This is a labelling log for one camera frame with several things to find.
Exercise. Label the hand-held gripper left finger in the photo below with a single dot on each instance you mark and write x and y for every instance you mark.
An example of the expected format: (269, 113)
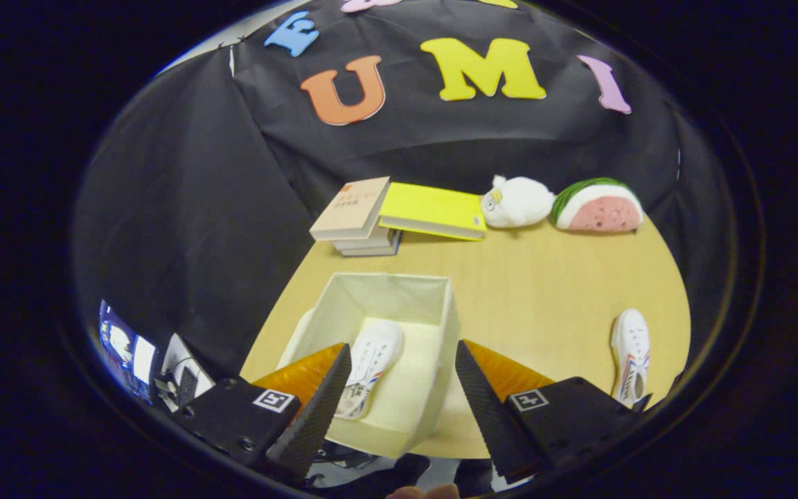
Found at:
(312, 419)

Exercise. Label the yellow cover book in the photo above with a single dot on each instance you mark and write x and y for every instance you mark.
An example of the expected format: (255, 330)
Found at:
(433, 208)

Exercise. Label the beige fabric storage box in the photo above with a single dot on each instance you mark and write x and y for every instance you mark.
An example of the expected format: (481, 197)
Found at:
(385, 294)

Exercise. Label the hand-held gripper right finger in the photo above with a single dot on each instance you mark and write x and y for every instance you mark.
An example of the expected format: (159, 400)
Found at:
(492, 419)

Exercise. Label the tan cover book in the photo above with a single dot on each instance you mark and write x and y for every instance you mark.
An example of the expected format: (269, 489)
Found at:
(352, 208)

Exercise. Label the watermelon slice plush toy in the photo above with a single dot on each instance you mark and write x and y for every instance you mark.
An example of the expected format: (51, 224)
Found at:
(600, 211)

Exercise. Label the white book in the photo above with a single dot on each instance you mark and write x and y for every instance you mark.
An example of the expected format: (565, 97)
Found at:
(371, 240)

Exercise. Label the white shoe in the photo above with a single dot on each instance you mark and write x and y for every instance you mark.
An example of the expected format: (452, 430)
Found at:
(378, 350)
(631, 346)

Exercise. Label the black backdrop cloth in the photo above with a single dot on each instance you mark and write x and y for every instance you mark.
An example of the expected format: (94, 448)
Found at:
(198, 208)

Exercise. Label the grey book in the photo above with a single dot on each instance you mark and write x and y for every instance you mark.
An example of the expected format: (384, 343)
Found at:
(378, 251)

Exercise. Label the white plush toy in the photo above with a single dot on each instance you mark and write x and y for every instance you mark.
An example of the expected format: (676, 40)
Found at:
(520, 202)

